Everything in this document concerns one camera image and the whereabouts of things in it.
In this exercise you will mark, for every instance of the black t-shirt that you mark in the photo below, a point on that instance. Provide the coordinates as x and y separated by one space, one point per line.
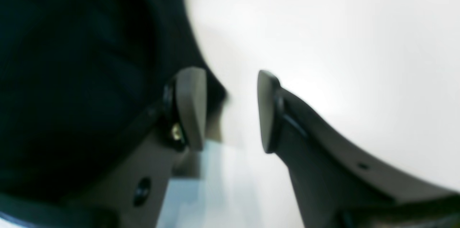
75 74

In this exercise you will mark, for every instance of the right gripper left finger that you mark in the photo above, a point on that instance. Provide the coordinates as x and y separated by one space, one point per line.
134 187

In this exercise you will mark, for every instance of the white tray corner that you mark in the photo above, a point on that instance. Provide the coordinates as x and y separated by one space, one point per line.
221 195

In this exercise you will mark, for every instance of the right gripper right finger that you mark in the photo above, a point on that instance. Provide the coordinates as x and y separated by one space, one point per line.
336 183

